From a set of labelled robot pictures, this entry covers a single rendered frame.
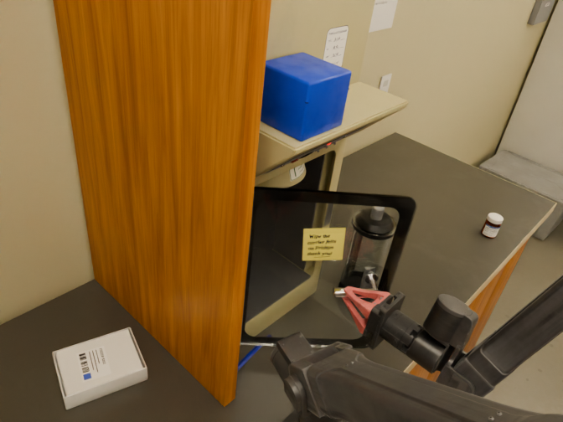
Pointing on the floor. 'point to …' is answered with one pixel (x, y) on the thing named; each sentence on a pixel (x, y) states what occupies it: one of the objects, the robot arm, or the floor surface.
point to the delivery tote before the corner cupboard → (515, 164)
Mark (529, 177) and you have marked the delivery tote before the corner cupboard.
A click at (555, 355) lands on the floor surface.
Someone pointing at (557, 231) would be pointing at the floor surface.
